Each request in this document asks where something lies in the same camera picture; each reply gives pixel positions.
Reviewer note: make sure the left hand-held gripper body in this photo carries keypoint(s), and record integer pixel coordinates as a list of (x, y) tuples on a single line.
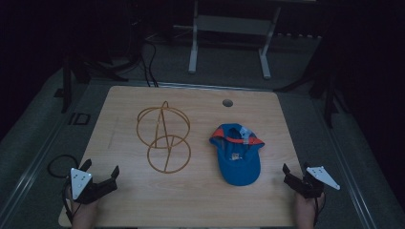
[(95, 190)]

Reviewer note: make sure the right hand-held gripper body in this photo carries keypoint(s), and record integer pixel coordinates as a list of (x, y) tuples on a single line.
[(307, 185)]

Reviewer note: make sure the person's left hand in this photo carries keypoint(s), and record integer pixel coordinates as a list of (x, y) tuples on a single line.
[(85, 213)]

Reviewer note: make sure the person's right hand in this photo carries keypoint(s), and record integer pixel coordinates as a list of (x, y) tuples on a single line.
[(306, 211)]

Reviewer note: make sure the blue cap with orange trim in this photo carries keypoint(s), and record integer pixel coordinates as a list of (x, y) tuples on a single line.
[(238, 159)]

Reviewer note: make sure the black floor stand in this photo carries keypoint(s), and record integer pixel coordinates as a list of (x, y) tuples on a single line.
[(79, 71), (321, 86)]

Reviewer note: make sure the grey round table grommet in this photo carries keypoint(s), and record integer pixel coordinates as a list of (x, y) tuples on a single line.
[(227, 103)]

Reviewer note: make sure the white metal table frame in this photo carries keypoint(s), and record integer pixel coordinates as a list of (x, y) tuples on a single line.
[(229, 27)]

